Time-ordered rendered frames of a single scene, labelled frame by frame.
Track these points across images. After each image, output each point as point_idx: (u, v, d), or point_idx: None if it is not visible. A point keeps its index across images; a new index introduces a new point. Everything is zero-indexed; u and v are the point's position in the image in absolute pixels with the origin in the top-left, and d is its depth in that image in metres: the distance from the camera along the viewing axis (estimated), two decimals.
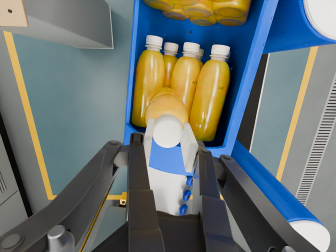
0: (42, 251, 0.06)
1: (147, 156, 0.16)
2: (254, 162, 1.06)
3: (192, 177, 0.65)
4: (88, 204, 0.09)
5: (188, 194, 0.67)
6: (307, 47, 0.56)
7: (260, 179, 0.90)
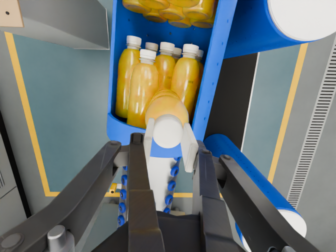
0: (42, 251, 0.06)
1: (147, 156, 0.16)
2: (242, 158, 1.10)
3: (175, 168, 0.69)
4: (88, 204, 0.09)
5: (172, 184, 0.72)
6: (280, 47, 0.61)
7: None
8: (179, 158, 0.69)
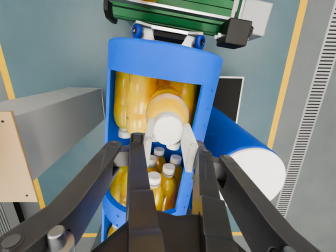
0: (42, 251, 0.06)
1: (147, 156, 0.16)
2: None
3: None
4: (88, 204, 0.09)
5: None
6: None
7: None
8: None
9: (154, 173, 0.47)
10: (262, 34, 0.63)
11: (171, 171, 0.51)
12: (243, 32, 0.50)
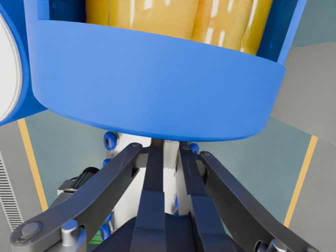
0: (56, 243, 0.07)
1: (166, 157, 0.16)
2: None
3: None
4: (104, 202, 0.09)
5: None
6: None
7: None
8: None
9: None
10: None
11: None
12: None
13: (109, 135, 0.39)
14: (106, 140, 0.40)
